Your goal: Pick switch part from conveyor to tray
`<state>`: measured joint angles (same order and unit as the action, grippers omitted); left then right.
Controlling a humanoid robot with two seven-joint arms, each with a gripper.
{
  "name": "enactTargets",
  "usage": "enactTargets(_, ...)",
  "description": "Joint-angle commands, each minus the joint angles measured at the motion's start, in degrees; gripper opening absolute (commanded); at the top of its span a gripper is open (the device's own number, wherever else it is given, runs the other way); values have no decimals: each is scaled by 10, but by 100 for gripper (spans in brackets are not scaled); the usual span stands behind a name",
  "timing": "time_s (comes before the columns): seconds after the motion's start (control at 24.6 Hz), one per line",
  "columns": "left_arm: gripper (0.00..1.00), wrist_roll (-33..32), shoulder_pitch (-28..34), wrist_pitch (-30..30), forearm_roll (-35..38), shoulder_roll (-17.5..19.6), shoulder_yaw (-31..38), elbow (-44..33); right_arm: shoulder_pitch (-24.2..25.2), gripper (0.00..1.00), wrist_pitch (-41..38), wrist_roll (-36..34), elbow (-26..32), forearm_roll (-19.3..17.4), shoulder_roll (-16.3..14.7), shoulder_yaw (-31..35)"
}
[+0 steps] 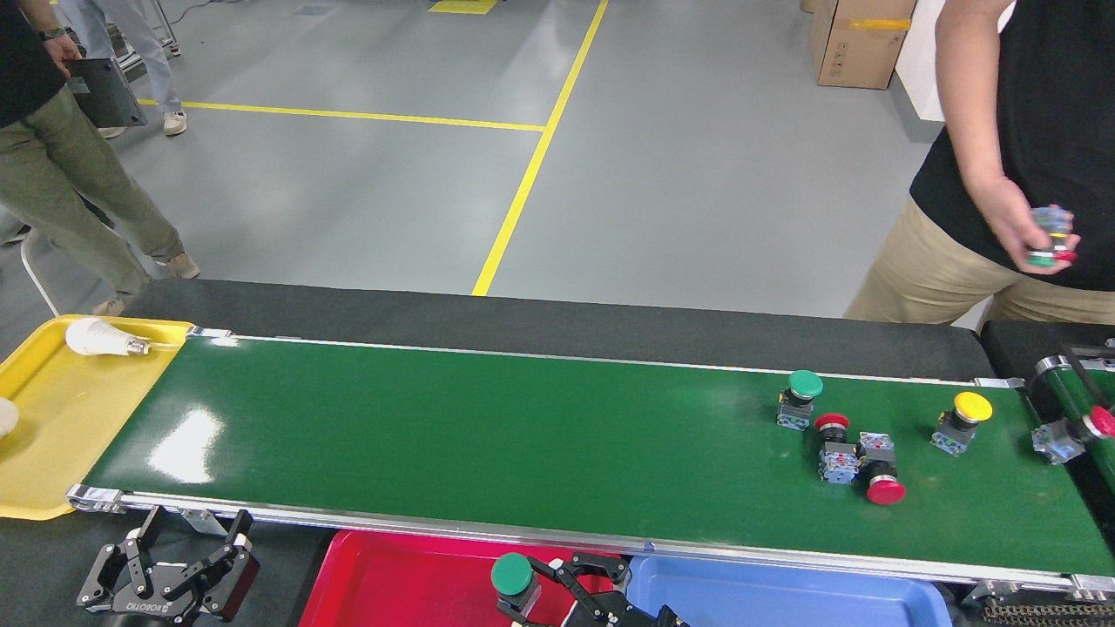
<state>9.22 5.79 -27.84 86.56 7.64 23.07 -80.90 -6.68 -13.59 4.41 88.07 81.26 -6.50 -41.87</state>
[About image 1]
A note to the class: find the short green conveyor belt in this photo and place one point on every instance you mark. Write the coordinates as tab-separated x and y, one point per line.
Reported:
1070	389

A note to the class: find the person's right forearm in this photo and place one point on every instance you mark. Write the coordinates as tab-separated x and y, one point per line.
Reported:
967	113

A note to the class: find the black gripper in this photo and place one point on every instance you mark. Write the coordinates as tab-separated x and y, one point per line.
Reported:
174	614
623	616

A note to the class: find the brown cardboard box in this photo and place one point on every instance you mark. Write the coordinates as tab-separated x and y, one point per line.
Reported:
858	48

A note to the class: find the white light bulb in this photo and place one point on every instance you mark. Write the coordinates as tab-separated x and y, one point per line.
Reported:
91	337
7	418

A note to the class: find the yellow plastic tray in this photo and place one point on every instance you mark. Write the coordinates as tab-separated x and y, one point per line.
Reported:
70	435

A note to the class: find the person's right hand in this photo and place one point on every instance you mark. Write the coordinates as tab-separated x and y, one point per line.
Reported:
1010	218

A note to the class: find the long green conveyor belt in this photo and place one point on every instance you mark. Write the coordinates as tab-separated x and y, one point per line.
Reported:
523	435

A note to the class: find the black conveyor guide frame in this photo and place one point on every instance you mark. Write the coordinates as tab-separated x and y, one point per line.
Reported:
1058	352

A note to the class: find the red plastic bin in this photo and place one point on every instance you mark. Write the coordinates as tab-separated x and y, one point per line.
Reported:
392	583

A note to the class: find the person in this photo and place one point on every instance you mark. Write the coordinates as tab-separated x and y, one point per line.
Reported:
1045	131
52	174
144	52

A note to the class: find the blue plastic bin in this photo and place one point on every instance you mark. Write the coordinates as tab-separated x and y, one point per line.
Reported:
784	601

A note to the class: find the yellow push button switch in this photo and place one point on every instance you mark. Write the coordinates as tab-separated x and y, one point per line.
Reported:
973	406

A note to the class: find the person's hand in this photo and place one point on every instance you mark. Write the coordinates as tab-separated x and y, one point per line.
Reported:
63	54

